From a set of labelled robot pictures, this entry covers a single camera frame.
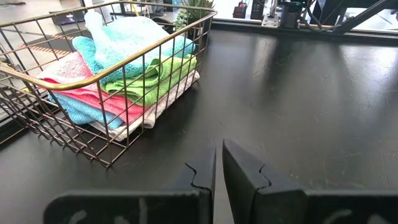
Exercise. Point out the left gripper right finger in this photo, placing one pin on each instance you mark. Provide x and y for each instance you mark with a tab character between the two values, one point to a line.
245	177

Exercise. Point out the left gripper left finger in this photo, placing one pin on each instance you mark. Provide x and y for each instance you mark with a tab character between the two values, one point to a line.
202	177

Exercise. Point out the white waffle weave towel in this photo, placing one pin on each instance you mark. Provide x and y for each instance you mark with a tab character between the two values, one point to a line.
149	115

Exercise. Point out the green microfiber towel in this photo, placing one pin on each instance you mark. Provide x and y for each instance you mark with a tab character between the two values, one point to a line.
155	81

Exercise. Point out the blue towel with white tag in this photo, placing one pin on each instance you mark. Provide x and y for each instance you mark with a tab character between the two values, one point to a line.
77	112

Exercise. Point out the pink microfiber towel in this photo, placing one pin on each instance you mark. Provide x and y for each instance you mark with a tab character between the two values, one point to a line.
81	77

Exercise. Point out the blue microfiber towel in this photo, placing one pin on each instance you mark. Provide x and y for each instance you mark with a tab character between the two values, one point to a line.
124	40

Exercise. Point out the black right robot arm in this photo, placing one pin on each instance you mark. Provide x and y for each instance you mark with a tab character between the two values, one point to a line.
290	14

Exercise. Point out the silver mounting plate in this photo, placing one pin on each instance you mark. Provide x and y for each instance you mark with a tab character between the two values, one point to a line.
270	20

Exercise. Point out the small potted plant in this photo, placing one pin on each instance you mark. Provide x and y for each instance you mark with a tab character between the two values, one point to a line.
192	12

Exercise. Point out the black mat with striped edge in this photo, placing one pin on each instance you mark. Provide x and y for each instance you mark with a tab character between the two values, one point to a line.
46	46

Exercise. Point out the black computer case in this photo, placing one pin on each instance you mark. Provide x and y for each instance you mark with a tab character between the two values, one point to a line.
70	17

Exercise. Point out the black aluminium station frame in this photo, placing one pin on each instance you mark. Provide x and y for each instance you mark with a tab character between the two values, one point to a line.
311	32

